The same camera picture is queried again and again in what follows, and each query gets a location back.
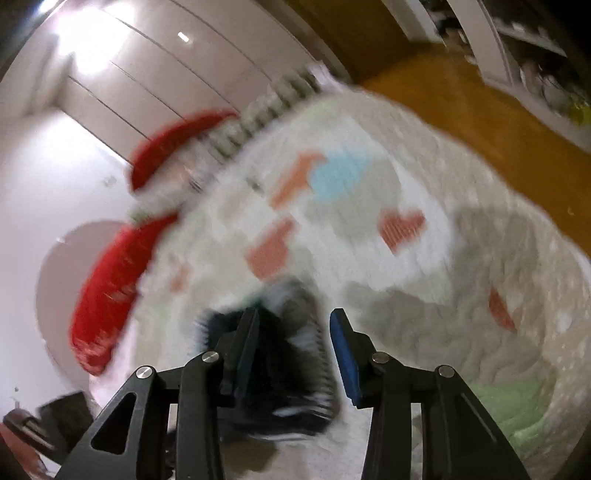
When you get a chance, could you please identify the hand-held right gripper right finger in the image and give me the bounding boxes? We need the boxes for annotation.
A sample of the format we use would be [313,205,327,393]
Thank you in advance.
[329,308,532,480]

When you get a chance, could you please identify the olive dotted bolster pillow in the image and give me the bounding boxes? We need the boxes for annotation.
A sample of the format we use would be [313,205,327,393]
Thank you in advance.
[210,69,324,160]

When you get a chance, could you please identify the navy white striped pants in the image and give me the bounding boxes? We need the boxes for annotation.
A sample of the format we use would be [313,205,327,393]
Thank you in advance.
[191,277,340,446]

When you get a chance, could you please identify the white wardrobe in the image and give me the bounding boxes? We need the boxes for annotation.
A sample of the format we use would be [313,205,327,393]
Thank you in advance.
[0,0,324,167]

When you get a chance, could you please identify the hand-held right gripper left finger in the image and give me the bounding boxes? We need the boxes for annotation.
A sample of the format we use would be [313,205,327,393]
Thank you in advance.
[58,308,260,480]

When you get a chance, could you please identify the round pale headboard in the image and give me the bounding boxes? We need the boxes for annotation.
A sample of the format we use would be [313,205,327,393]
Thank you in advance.
[36,220,134,374]

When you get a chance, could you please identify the white shelf unit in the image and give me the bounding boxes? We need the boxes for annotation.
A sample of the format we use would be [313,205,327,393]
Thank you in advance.
[416,0,591,153]

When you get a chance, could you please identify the wooden door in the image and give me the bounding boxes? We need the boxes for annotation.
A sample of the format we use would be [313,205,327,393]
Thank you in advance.
[286,0,416,84]

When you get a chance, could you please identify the red star print blanket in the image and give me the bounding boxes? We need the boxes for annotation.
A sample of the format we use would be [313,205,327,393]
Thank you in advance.
[69,215,181,377]

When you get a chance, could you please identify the patchwork heart quilt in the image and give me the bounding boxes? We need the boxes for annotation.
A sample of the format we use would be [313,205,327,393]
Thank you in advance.
[124,88,583,480]

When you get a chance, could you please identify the floral pillow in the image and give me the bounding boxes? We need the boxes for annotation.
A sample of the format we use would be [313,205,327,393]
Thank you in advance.
[131,152,218,222]

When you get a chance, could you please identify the red pillow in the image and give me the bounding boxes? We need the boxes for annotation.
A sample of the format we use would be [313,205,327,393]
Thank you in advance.
[129,108,238,195]

